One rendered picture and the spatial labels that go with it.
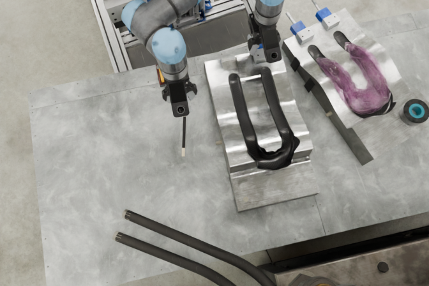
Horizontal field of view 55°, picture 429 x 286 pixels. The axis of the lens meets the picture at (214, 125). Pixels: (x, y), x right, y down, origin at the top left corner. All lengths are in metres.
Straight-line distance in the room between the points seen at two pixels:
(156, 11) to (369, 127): 0.75
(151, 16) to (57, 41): 1.62
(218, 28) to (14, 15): 1.24
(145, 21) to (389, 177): 0.93
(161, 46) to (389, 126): 0.78
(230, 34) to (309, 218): 1.17
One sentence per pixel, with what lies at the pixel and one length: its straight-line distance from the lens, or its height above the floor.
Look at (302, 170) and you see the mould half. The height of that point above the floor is 0.86.
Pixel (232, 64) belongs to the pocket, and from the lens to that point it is 1.44.
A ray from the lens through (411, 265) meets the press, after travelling 1.51.
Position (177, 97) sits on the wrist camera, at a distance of 1.14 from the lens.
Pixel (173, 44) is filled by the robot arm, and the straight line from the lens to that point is 0.98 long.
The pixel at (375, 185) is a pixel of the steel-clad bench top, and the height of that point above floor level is 0.80.
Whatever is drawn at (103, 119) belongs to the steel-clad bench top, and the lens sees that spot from 1.48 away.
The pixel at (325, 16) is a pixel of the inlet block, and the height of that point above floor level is 0.87.
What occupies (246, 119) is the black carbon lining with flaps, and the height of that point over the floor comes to 0.89.
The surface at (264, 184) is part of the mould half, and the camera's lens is 1.33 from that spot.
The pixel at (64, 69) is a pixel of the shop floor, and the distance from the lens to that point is 2.53.
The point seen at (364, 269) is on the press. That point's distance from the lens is 1.45.
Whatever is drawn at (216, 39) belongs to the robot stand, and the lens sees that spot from 2.22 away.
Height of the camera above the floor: 2.16
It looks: 73 degrees down
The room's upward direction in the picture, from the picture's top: 1 degrees counter-clockwise
